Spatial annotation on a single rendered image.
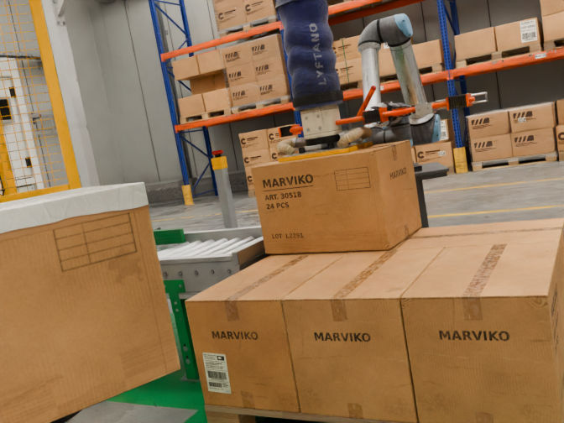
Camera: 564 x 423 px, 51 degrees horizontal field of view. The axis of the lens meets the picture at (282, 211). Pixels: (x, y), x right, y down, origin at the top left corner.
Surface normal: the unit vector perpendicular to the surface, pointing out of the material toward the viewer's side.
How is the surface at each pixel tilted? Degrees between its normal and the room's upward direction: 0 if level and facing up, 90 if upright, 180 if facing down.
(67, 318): 90
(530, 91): 90
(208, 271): 90
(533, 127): 91
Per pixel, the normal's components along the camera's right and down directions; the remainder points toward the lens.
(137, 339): 0.58, 0.00
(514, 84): -0.46, 0.19
